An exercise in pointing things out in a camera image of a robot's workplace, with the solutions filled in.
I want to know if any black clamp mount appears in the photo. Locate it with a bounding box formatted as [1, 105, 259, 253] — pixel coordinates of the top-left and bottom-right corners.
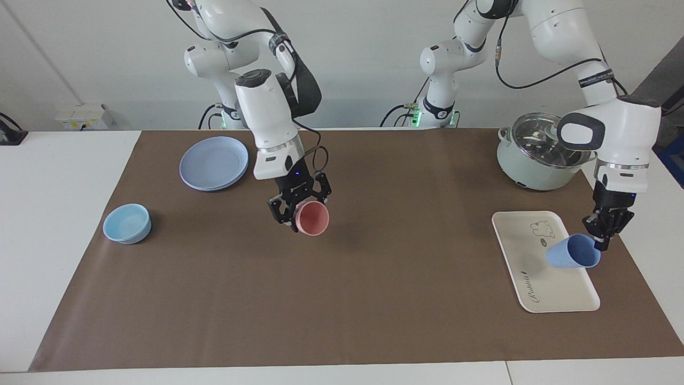
[0, 112, 28, 146]

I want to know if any pink plastic cup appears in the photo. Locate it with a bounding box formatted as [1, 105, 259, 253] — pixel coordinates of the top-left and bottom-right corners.
[296, 201, 330, 236]

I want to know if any white wall socket box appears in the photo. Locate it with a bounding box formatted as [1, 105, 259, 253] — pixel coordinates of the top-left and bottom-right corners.
[56, 104, 114, 130]

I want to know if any brown table mat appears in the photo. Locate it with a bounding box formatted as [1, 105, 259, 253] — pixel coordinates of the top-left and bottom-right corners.
[28, 128, 684, 372]

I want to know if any blue crate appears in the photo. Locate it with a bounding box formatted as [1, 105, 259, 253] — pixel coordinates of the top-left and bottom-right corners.
[658, 134, 684, 189]

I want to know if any light blue bowl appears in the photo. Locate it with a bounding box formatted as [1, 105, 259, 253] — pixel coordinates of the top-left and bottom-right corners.
[103, 204, 152, 245]

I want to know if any black stand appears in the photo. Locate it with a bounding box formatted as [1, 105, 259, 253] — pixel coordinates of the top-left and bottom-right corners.
[660, 99, 684, 121]

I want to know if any pale green cooking pot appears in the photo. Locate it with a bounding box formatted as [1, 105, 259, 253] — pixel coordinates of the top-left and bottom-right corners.
[497, 126, 598, 191]

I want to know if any black arm base cable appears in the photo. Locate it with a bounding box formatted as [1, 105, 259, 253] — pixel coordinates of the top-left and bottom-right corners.
[199, 104, 225, 130]
[380, 79, 431, 128]

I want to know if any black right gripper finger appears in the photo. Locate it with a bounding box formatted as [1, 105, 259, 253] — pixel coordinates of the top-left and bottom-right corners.
[314, 171, 333, 205]
[267, 194, 300, 233]

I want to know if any blue plastic cup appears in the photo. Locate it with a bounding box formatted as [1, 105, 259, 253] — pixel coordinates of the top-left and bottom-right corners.
[545, 234, 602, 269]

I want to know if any white tray with bear print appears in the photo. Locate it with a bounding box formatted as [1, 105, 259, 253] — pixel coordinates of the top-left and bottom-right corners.
[492, 211, 601, 313]

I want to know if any black right arm base cable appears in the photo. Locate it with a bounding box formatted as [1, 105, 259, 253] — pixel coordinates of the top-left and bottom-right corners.
[199, 104, 225, 130]

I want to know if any black left arm base cable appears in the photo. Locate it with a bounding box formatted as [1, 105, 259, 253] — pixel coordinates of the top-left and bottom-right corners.
[380, 79, 431, 128]

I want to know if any lavender plate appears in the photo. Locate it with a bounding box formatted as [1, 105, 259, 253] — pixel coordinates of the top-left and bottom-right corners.
[179, 136, 250, 192]

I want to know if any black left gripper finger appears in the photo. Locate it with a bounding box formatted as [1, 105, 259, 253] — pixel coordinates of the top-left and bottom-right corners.
[582, 211, 607, 238]
[601, 211, 635, 252]

